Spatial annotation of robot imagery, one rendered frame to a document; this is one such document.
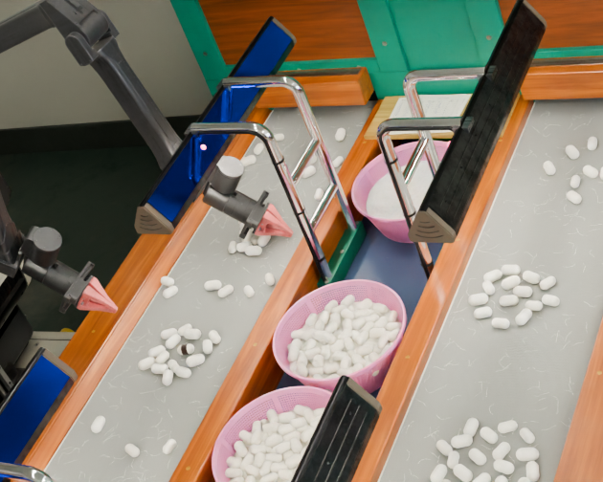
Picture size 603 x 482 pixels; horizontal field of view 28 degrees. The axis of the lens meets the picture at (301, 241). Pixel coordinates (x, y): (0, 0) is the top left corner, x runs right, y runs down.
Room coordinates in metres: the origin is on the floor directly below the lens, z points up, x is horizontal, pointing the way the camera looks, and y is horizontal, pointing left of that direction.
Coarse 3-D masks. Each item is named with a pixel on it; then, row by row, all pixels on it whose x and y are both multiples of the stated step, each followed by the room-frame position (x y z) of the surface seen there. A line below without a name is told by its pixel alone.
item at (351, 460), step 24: (336, 384) 1.23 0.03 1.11; (336, 408) 1.19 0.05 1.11; (360, 408) 1.20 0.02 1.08; (336, 432) 1.16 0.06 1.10; (360, 432) 1.17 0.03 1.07; (312, 456) 1.12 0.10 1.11; (336, 456) 1.13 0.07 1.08; (360, 456) 1.14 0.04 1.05; (312, 480) 1.09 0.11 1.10; (336, 480) 1.10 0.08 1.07
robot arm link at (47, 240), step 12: (36, 228) 2.01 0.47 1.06; (48, 228) 2.01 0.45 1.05; (24, 240) 1.99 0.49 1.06; (36, 240) 1.98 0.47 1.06; (48, 240) 1.98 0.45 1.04; (60, 240) 1.98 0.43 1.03; (24, 252) 2.00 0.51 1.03; (36, 252) 1.97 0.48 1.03; (48, 252) 1.96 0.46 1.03; (0, 264) 2.01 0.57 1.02; (12, 264) 2.00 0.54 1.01; (36, 264) 1.98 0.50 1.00; (48, 264) 1.98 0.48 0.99; (12, 276) 2.01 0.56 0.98
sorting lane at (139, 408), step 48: (288, 144) 2.43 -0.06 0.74; (336, 144) 2.35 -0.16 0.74; (192, 240) 2.22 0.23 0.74; (240, 240) 2.15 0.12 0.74; (288, 240) 2.08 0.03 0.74; (192, 288) 2.05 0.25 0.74; (240, 288) 1.99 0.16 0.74; (144, 336) 1.97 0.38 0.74; (240, 336) 1.85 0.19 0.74; (144, 384) 1.82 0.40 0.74; (192, 384) 1.77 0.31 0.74; (144, 432) 1.70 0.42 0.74; (192, 432) 1.64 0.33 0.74; (96, 480) 1.63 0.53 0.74; (144, 480) 1.58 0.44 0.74
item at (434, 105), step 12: (420, 96) 2.34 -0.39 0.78; (432, 96) 2.32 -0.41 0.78; (444, 96) 2.30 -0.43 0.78; (456, 96) 2.28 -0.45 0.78; (468, 96) 2.26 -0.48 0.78; (396, 108) 2.33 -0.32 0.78; (408, 108) 2.31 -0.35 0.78; (432, 108) 2.27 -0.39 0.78; (444, 108) 2.25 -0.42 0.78; (456, 108) 2.23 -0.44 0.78; (396, 132) 2.24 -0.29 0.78; (408, 132) 2.22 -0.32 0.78; (432, 132) 2.18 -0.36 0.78
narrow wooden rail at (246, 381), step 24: (360, 144) 2.27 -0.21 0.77; (360, 168) 2.18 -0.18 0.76; (384, 168) 2.25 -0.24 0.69; (336, 216) 2.06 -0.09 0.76; (360, 216) 2.12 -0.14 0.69; (336, 240) 2.03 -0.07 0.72; (288, 264) 1.97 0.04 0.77; (312, 264) 1.94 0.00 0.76; (288, 288) 1.89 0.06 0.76; (312, 288) 1.92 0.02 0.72; (264, 312) 1.85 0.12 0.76; (264, 336) 1.79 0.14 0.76; (240, 360) 1.75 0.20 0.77; (264, 360) 1.74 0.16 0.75; (240, 384) 1.68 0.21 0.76; (264, 384) 1.71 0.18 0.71; (216, 408) 1.65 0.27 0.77; (240, 408) 1.64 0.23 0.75; (216, 432) 1.59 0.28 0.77; (192, 456) 1.56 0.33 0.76; (192, 480) 1.50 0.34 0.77
